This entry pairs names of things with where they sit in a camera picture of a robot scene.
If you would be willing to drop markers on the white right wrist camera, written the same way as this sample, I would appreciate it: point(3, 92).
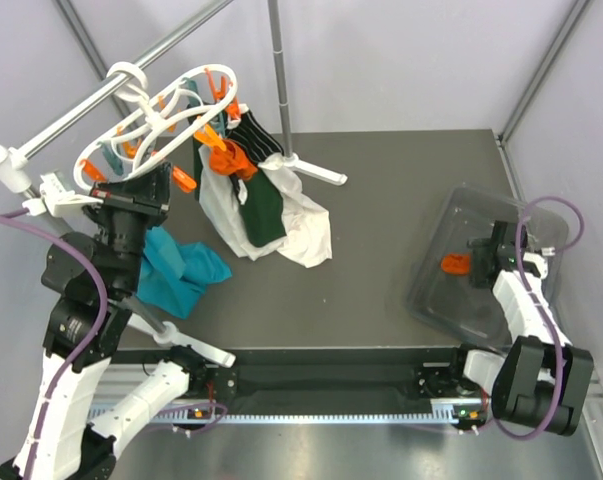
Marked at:
point(536, 262)

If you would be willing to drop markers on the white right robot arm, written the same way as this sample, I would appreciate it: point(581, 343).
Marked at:
point(543, 379)

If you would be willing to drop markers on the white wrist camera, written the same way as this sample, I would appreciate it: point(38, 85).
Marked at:
point(536, 262)
point(58, 198)

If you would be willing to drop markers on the clear plastic bin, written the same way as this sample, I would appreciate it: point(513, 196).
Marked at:
point(448, 302)

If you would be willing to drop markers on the orange sock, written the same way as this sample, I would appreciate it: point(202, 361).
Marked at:
point(231, 160)
point(458, 264)

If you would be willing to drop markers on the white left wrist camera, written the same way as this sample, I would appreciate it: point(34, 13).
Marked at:
point(58, 198)

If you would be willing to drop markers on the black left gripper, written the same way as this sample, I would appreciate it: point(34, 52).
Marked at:
point(150, 190)

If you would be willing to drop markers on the teal cloth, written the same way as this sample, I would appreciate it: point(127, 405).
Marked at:
point(175, 276)

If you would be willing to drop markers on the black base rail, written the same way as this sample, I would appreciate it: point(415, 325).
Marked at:
point(377, 385)

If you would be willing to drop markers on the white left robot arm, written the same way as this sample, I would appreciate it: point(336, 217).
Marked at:
point(94, 276)

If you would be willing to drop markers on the white and green shirt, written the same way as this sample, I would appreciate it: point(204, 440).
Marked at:
point(277, 217)

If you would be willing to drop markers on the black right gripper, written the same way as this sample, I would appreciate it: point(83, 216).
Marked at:
point(480, 246)

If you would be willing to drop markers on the white clip hanger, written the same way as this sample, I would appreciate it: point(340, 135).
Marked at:
point(187, 108)

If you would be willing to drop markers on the black white striped sock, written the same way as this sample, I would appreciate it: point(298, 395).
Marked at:
point(258, 144)

